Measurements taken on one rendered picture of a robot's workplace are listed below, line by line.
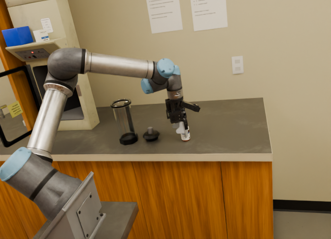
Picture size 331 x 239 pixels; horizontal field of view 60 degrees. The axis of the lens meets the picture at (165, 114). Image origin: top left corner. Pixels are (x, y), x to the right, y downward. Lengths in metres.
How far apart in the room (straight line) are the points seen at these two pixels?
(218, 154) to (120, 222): 0.54
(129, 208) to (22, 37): 1.12
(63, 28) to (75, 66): 0.64
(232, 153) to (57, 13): 1.16
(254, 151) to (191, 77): 0.83
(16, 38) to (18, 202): 1.02
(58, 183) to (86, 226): 0.16
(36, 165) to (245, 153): 0.85
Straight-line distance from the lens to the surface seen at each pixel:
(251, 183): 1.45
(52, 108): 1.17
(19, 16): 1.88
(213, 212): 1.58
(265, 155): 1.33
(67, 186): 0.95
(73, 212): 0.93
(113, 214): 1.11
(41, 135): 1.14
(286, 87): 1.98
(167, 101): 1.36
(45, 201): 0.96
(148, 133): 1.53
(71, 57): 1.11
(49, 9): 1.76
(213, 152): 1.35
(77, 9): 2.17
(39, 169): 0.97
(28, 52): 1.80
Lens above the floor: 1.62
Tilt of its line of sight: 22 degrees down
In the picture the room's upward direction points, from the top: 10 degrees counter-clockwise
